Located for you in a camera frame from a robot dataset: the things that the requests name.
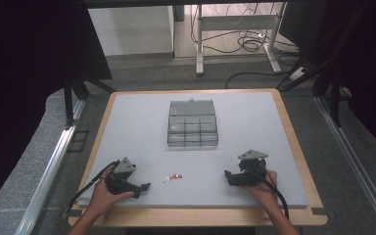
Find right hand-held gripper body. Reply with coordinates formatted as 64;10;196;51
237;149;269;187

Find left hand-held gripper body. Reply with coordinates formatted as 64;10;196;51
105;157;137;196

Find person's left hand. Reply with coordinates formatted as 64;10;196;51
87;164;135;218

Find person's right hand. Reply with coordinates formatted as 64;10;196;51
240;168;279;208

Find grey foam mat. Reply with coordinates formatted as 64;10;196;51
77;91;309;210

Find wooden table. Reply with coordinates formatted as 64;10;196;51
68;88;329;227

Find clear plastic compartment box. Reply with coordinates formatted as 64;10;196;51
166;98;219;148

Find black metal stand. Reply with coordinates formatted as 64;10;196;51
62;70;117;129
276;3;366;128

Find white power strip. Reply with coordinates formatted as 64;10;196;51
288;66;306;81

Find dark curtain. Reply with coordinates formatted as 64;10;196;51
278;0;376;161
0;0;114;218

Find white cabinet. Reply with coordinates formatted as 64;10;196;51
87;5;175;57

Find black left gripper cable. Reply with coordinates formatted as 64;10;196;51
65;160;121;213

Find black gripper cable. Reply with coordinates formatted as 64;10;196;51
246;166;290;220
65;160;121;213

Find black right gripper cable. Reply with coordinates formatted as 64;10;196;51
246;166;290;220

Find aluminium rail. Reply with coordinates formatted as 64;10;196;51
314;96;376;235
14;99;87;235

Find black floor cables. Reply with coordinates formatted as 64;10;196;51
190;3;303;90

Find white desk frame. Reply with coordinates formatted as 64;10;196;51
195;3;288;76

